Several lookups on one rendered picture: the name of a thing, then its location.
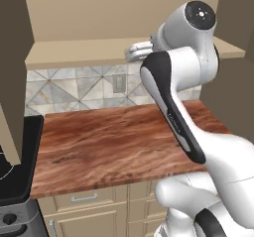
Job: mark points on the black and grey stove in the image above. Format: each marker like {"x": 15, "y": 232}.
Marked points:
{"x": 20, "y": 168}

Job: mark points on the black stove knob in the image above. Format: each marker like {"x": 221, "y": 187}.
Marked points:
{"x": 9, "y": 218}

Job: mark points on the tan narrow cupboard door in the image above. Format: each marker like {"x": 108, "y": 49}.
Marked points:
{"x": 140, "y": 219}

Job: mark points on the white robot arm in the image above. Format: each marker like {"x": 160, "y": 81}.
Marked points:
{"x": 185, "y": 65}

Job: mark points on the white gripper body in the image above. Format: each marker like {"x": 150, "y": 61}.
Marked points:
{"x": 139, "y": 51}

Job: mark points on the tan narrow drawer front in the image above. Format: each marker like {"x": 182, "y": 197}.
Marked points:
{"x": 139, "y": 189}

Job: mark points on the brown cabinet door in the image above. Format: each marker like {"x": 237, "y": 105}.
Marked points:
{"x": 231, "y": 82}
{"x": 13, "y": 65}

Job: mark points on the tan open wall cabinet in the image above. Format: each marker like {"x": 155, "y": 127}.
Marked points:
{"x": 82, "y": 51}

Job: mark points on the grey wall outlet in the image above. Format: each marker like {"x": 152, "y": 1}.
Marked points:
{"x": 119, "y": 83}

